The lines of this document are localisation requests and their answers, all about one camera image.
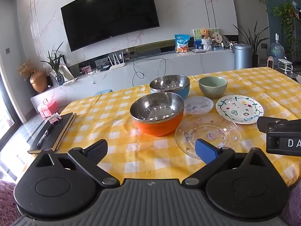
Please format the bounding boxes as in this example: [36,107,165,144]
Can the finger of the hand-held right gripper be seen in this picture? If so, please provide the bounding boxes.
[257,116,301,134]

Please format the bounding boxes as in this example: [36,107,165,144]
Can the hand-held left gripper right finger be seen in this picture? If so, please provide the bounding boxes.
[182,138,273,187]

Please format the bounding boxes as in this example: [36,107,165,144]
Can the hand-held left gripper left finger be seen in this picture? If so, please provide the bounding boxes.
[33,139,120,187]

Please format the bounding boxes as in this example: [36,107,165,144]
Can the clear glass plate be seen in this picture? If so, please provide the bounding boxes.
[175,114,241,160]

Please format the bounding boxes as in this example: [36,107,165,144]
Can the white painted plate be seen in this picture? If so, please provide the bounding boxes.
[216,95,264,125]

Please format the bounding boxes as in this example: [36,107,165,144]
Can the small white plate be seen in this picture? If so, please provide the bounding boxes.
[184,96,214,115]

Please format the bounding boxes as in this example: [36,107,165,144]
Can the orange steel bowl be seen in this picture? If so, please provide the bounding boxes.
[130,92,184,137]

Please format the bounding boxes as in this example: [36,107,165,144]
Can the black notebook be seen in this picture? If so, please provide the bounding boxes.
[28,112,77,154]

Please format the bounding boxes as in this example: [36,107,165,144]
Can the yellow checked tablecloth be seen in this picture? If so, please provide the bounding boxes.
[50,66,301,187]

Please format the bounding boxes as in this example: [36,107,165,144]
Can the black pen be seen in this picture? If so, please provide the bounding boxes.
[36,125,53,149]

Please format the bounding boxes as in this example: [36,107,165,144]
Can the green ceramic bowl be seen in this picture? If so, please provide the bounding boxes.
[198,76,228,99]

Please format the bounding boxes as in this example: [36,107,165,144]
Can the purple fuzzy cloth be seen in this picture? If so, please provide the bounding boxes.
[0,179,23,226]
[281,181,301,226]

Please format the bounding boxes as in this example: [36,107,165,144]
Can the white round stool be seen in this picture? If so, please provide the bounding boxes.
[277,58,293,74]

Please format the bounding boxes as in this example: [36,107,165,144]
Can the blue steel bowl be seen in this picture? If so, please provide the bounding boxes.
[150,75,190,100]

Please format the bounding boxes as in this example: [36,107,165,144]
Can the pink box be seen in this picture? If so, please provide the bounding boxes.
[38,99,58,118]

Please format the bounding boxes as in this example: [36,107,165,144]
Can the grey trash can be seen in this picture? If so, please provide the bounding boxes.
[233,44,253,70]

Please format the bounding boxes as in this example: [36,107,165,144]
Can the water jug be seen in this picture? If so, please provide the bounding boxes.
[270,41,285,63]

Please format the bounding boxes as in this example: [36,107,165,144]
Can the potted plant in black pot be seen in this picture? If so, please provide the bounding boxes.
[233,21,270,67]

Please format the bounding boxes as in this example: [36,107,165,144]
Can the white card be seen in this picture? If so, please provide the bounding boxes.
[59,65,78,82]

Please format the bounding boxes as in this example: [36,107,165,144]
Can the white router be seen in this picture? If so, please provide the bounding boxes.
[108,52,127,70]

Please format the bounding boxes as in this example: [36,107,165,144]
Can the brown round vase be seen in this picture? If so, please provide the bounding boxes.
[29,72,48,93]

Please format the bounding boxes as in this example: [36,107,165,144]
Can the white marble cabinet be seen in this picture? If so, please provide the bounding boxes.
[30,48,236,104]

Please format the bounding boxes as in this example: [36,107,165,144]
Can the green leafy plant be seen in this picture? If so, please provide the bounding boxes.
[40,42,65,76]

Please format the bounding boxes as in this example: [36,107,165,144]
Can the hanging vine plant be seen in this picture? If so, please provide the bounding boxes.
[273,1,300,55]

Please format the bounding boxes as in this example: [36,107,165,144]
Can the dried flowers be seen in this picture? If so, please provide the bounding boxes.
[17,61,36,78]

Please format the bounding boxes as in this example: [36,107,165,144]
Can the blue snack bag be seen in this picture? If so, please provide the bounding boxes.
[174,34,190,53]

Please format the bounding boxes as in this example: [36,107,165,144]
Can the green picture board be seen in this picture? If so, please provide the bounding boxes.
[193,28,220,45]

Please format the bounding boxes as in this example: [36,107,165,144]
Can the black television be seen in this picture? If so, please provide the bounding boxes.
[61,0,160,52]

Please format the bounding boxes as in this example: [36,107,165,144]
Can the black cable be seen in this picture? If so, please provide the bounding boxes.
[132,52,167,79]

